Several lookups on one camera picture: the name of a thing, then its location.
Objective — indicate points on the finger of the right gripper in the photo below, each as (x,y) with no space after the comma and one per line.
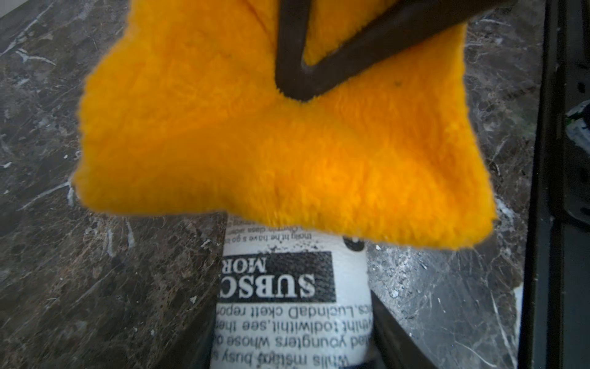
(400,27)

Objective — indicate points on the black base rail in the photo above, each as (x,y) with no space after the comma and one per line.
(554,331)

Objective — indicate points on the orange microfiber cloth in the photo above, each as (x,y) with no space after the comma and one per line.
(183,116)

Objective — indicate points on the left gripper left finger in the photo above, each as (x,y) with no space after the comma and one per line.
(192,350)

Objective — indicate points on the newspaper print eyeglass case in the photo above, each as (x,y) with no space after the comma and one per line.
(292,298)

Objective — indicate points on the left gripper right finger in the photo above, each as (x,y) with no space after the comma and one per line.
(397,349)

